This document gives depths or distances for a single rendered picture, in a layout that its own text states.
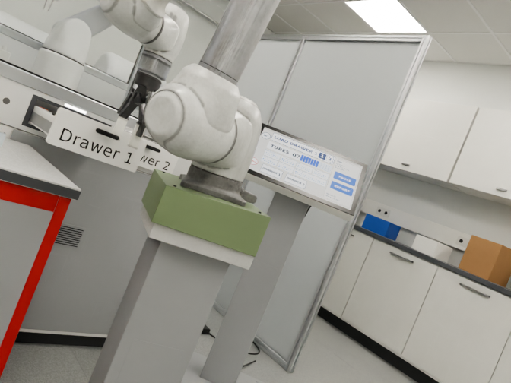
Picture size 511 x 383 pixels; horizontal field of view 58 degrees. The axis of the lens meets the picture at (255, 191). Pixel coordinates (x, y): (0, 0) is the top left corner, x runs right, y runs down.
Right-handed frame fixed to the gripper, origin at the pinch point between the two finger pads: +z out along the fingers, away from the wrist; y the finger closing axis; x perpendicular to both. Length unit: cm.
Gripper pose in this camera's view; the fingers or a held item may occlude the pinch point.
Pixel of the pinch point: (124, 139)
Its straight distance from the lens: 141.7
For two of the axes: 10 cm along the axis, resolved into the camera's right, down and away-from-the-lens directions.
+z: -3.8, 9.2, 0.3
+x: -7.1, -2.7, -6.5
